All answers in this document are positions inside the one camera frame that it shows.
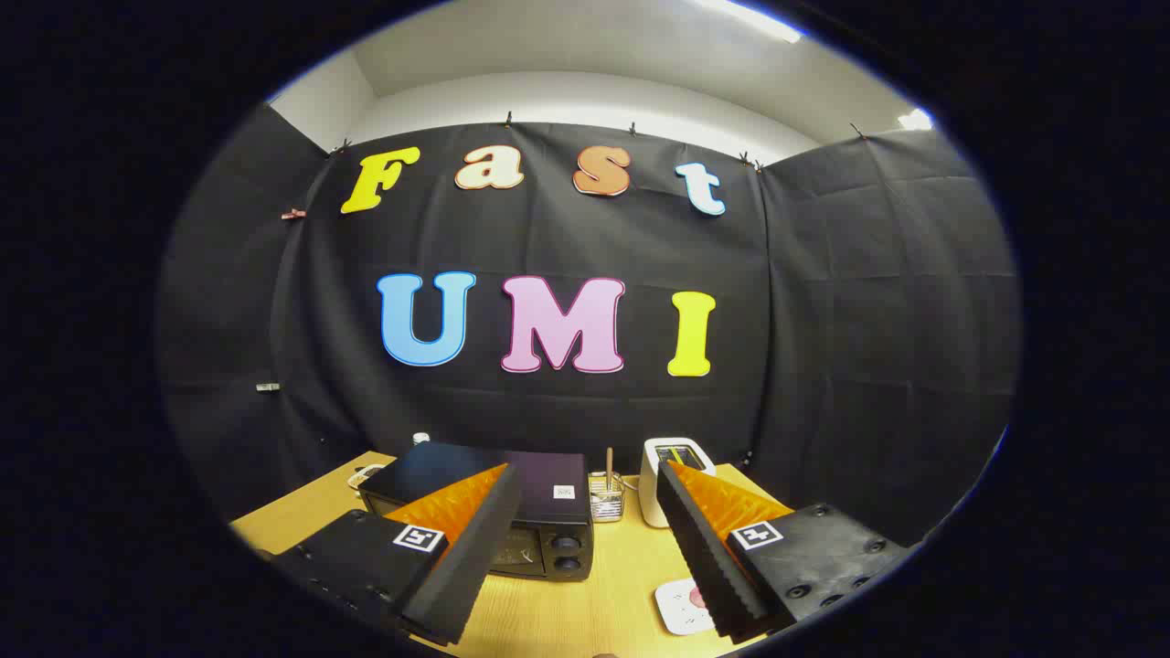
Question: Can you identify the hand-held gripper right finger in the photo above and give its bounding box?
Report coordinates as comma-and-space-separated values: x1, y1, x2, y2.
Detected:
655, 460, 915, 645

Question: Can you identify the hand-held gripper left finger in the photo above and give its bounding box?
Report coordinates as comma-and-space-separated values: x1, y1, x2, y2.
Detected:
261, 462, 524, 648

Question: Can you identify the white square plate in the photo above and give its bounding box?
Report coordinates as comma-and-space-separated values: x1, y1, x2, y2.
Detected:
654, 577, 718, 637

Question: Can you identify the black toaster oven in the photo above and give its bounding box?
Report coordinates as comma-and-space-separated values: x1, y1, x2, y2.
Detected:
358, 441, 595, 583

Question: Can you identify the white pop-up toaster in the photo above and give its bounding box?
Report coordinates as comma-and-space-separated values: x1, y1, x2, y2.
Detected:
638, 437, 717, 528

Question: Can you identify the clear utensil jar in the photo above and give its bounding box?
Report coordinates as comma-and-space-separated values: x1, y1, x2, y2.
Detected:
589, 471, 626, 523

